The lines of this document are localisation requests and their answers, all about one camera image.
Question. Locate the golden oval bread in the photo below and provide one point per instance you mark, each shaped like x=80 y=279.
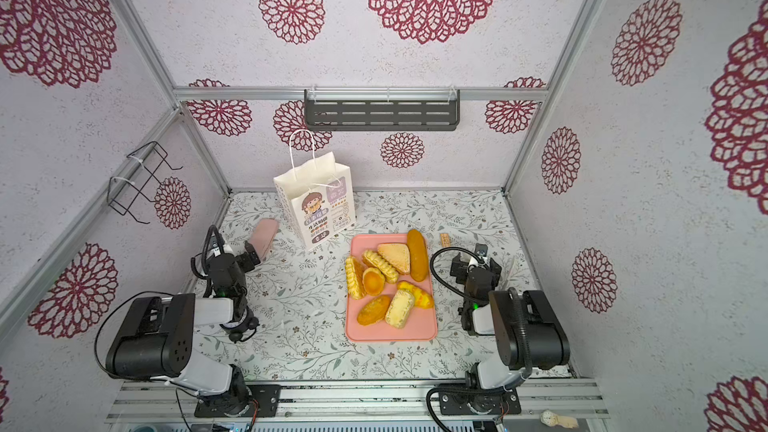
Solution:
x=374 y=311

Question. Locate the yellow orange swirl bun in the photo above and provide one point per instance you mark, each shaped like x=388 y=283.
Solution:
x=423 y=299

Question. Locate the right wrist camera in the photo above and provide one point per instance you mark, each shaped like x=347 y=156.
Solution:
x=481 y=251

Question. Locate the pale rectangular bread roll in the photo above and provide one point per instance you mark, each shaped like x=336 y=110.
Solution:
x=400 y=308

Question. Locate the ridged yellow corn bread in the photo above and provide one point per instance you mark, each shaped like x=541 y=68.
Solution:
x=354 y=273

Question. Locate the braided yellow bread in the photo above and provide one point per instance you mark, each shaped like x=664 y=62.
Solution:
x=373 y=259

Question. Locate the round egg tart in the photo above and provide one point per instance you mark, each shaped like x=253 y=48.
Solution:
x=373 y=281

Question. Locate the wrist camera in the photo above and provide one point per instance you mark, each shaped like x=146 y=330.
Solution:
x=214 y=244
x=481 y=251

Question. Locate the small cream figurine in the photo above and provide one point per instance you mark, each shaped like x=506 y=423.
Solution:
x=552 y=419

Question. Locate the triangular toast slice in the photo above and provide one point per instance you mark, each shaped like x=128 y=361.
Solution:
x=396 y=254

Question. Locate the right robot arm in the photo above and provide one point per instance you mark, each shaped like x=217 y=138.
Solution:
x=526 y=331

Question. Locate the dark grey wall shelf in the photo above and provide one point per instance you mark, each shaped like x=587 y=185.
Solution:
x=386 y=114

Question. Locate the pink plastic tray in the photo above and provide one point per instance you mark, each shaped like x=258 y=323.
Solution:
x=422 y=324

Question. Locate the long orange baguette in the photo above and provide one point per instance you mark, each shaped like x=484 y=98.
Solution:
x=419 y=258

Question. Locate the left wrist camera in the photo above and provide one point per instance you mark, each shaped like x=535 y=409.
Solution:
x=214 y=244

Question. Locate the black alarm clock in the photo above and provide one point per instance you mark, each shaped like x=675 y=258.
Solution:
x=244 y=331

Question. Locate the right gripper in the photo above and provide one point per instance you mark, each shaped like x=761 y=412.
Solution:
x=459 y=271

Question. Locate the white printed paper bag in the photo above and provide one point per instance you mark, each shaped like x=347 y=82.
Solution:
x=317 y=199

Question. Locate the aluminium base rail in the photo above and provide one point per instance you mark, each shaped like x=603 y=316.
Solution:
x=373 y=400

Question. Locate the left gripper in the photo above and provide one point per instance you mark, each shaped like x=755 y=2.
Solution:
x=245 y=257

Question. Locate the black wire wall rack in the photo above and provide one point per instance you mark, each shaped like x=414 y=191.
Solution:
x=124 y=191

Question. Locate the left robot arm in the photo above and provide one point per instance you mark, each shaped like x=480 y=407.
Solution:
x=155 y=340

